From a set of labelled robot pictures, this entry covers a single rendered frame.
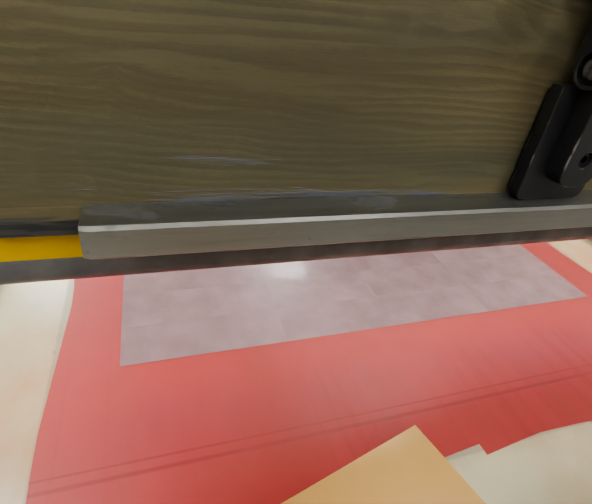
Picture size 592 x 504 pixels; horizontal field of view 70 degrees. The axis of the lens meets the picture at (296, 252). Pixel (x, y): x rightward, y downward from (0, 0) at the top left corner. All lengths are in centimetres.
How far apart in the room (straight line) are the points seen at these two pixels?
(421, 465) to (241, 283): 16
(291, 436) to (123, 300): 14
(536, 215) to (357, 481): 14
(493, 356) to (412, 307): 6
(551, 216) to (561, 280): 23
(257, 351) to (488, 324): 16
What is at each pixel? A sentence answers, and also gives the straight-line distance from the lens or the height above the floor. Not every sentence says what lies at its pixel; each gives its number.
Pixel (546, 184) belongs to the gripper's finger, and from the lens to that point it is 18.
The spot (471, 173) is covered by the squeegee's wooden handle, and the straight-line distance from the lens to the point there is 17.
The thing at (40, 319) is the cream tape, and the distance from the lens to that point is 29.
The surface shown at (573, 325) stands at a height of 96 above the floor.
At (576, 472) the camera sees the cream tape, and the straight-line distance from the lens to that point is 27.
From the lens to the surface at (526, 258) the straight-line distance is 42.
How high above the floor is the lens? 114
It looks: 33 degrees down
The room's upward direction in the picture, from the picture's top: 7 degrees clockwise
